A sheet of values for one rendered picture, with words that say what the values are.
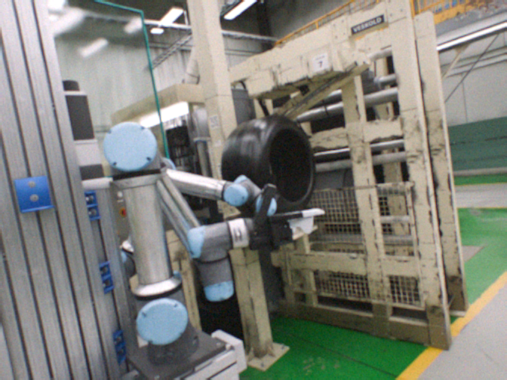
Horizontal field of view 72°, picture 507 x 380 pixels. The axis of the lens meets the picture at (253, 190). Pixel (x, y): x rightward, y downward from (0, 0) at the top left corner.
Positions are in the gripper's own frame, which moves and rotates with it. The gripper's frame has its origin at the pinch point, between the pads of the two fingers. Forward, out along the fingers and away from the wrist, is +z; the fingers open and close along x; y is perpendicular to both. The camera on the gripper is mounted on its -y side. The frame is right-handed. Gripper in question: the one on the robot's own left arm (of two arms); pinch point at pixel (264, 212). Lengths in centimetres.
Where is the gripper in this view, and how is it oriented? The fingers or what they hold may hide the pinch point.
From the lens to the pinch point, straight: 166.4
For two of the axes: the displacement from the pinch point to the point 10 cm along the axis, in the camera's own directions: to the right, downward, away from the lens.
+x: 8.2, 5.7, -0.8
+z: -0.3, 1.9, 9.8
